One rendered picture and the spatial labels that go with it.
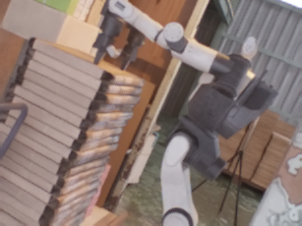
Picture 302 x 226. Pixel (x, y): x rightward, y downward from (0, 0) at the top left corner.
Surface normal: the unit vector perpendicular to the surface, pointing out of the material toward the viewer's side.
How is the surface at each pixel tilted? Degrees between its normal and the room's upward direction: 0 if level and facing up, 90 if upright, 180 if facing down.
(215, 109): 102
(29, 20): 89
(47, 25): 91
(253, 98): 91
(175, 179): 110
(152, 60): 90
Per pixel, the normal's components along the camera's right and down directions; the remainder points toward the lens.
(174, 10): -0.26, 0.00
